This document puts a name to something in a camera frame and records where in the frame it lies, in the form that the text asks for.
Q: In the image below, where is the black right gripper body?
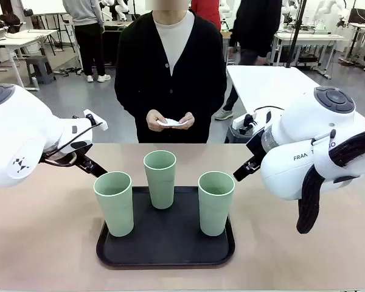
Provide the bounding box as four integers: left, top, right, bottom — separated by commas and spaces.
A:
245, 130, 267, 159

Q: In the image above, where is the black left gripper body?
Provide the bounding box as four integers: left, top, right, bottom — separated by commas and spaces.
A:
69, 140, 94, 165

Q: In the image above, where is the pale green plastic cup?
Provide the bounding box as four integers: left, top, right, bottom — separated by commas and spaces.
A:
93, 171, 135, 237
143, 150, 177, 210
198, 171, 235, 237

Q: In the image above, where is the white scalloped paper coaster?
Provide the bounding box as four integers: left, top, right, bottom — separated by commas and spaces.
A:
157, 117, 189, 128

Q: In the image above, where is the person's right forearm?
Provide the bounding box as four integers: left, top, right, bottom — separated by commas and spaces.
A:
114, 82, 150, 118

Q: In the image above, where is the person's left forearm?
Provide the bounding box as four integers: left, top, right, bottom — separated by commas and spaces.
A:
194, 82, 228, 118

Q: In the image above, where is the person's left hand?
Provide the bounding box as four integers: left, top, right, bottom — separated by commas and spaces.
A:
172, 111, 196, 131

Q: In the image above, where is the person's right hand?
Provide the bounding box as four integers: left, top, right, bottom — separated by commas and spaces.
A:
146, 109, 169, 133

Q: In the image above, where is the large white rounded table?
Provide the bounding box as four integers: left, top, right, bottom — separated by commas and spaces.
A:
226, 64, 365, 118

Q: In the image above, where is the person in black cardigan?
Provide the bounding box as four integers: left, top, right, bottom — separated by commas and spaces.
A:
114, 0, 228, 144

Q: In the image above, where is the black plastic serving tray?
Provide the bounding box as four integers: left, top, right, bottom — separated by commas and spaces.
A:
96, 186, 235, 270

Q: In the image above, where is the black metal pole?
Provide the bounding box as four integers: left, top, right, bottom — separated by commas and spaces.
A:
285, 0, 308, 68

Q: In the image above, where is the bystander in black jacket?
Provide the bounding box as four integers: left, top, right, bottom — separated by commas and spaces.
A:
215, 0, 283, 121

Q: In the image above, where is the bystander in grey hoodie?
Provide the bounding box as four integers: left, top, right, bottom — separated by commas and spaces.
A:
62, 0, 112, 83

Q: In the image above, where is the white workbench desk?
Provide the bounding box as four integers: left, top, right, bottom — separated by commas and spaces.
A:
273, 32, 345, 77

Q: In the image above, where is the white desk with metal legs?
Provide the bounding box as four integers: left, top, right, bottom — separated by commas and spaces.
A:
0, 29, 59, 92

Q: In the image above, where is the bystander in red top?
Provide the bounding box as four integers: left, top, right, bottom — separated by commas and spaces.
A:
190, 0, 222, 31

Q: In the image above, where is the black bag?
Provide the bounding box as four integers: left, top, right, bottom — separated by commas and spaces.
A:
0, 13, 21, 31

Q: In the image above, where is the black computer monitor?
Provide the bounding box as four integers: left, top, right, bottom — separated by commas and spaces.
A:
348, 8, 365, 24

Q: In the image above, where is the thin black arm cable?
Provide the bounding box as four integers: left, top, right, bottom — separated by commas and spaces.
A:
39, 114, 106, 167

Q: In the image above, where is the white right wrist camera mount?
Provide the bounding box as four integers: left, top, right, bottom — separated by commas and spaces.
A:
232, 109, 273, 136

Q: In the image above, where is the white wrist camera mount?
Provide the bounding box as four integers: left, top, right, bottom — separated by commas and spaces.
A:
83, 109, 108, 131
232, 109, 273, 136

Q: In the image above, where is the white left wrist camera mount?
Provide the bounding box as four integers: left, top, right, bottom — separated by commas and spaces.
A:
83, 109, 108, 131

